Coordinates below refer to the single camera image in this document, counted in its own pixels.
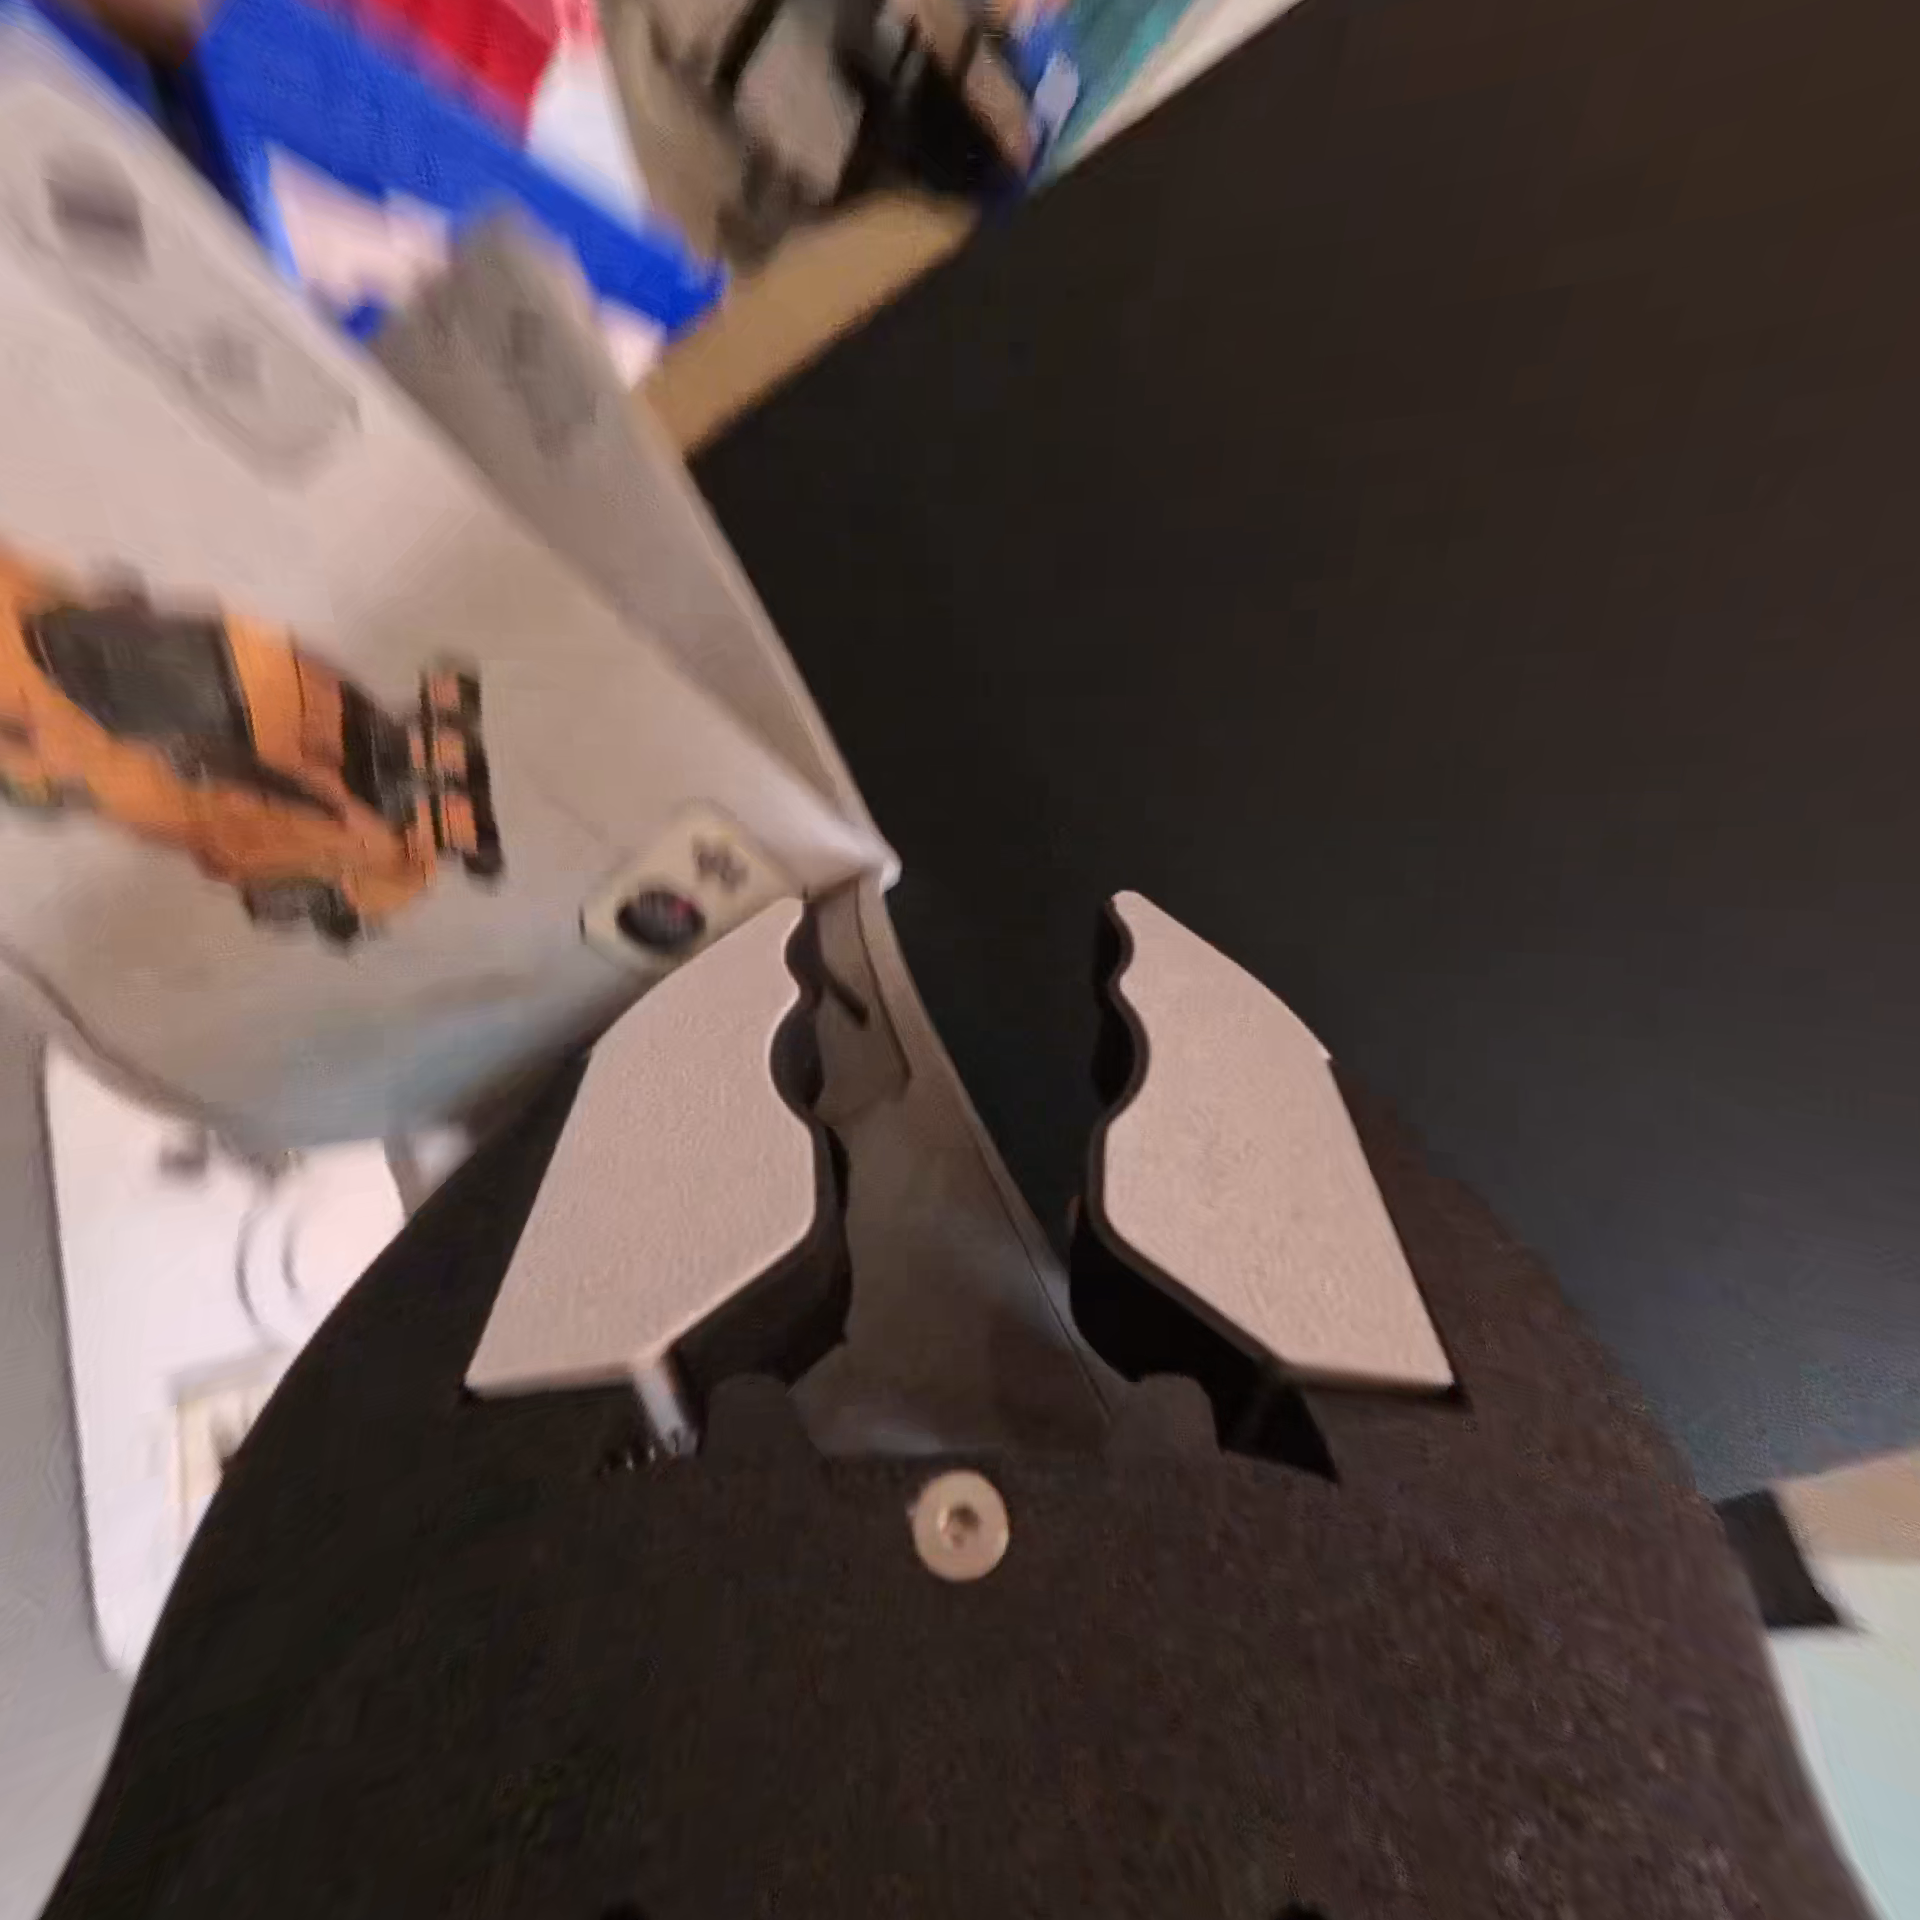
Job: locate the red storage bin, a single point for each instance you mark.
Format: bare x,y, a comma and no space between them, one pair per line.
481,43

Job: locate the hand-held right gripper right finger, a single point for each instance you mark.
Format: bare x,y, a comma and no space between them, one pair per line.
1260,1201

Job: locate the white book stand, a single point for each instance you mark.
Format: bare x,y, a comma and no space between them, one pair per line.
136,1350

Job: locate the dark partition with wood edge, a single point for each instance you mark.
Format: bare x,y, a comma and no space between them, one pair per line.
1349,599

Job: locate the blue storage bin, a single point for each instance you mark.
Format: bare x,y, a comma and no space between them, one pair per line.
390,135

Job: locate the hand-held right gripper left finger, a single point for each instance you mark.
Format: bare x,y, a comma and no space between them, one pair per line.
662,1185

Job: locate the lego instruction booklet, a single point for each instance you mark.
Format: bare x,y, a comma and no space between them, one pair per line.
525,630

